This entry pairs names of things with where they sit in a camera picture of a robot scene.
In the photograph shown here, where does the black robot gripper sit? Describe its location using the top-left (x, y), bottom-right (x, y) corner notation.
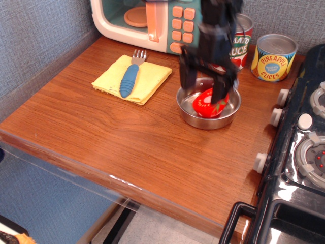
top-left (179, 25), bottom-right (239, 105)

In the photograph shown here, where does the black toy stove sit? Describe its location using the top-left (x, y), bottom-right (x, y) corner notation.
top-left (219, 44), bottom-right (324, 243)

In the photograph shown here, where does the pineapple slices can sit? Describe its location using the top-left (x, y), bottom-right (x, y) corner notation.
top-left (251, 34), bottom-right (298, 82)

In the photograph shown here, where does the red toy tomato half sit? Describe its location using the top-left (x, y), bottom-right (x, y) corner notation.
top-left (192, 88), bottom-right (229, 118)

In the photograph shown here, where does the yellow folded cloth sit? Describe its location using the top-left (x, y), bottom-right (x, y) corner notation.
top-left (92, 55), bottom-right (172, 105)

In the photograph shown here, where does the white stove knob middle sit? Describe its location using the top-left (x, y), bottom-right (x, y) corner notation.
top-left (270, 108), bottom-right (283, 127)

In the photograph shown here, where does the stainless steel pot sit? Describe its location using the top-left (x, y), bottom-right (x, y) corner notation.
top-left (176, 77), bottom-right (241, 130)

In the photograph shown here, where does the blue handled toy fork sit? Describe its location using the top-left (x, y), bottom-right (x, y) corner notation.
top-left (119, 50), bottom-right (147, 98)

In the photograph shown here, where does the white stove knob top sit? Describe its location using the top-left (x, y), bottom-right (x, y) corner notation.
top-left (277, 89), bottom-right (290, 107)

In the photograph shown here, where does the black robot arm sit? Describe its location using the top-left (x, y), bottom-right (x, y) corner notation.
top-left (179, 1), bottom-right (243, 105)

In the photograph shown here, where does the tomato sauce can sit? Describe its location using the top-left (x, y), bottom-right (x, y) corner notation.
top-left (229, 13), bottom-right (254, 71)

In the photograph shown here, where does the white stove knob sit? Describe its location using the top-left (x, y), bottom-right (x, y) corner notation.
top-left (270, 108), bottom-right (283, 127)
top-left (277, 89), bottom-right (290, 107)
top-left (253, 152), bottom-right (268, 174)

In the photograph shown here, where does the white stove knob bottom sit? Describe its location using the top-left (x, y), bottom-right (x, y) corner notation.
top-left (253, 152), bottom-right (268, 174)

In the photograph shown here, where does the toy microwave teal and white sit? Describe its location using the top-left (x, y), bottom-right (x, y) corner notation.
top-left (90, 1), bottom-right (202, 54)

